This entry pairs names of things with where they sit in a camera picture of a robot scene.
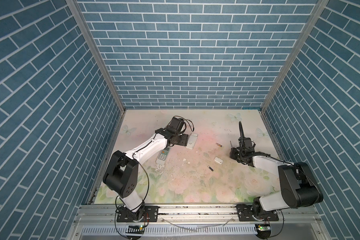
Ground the white remote control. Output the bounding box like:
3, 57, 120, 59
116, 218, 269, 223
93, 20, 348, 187
156, 147, 171, 166
186, 133, 198, 150

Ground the white battery cover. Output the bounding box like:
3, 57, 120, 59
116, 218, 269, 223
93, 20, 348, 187
214, 157, 224, 165

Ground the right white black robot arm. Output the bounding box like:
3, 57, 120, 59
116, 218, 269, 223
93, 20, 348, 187
230, 136, 324, 215

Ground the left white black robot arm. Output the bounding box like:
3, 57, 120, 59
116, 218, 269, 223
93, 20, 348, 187
103, 116, 189, 214

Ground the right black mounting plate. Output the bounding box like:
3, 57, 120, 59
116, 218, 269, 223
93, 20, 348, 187
236, 204, 279, 222

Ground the black mounting plate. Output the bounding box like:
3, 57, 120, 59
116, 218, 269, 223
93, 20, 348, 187
116, 205, 159, 223
236, 204, 279, 222

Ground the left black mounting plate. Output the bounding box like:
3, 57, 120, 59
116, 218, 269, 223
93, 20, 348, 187
116, 205, 159, 223

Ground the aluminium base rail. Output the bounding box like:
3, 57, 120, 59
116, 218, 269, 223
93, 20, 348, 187
67, 204, 330, 240

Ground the left aluminium corner post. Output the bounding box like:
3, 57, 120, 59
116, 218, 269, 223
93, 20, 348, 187
66, 0, 126, 114

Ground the aluminium corner post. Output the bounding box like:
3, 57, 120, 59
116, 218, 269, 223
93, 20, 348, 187
260, 0, 329, 115
66, 0, 126, 114

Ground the right aluminium corner post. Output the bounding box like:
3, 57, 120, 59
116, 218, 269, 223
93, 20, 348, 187
260, 0, 329, 115

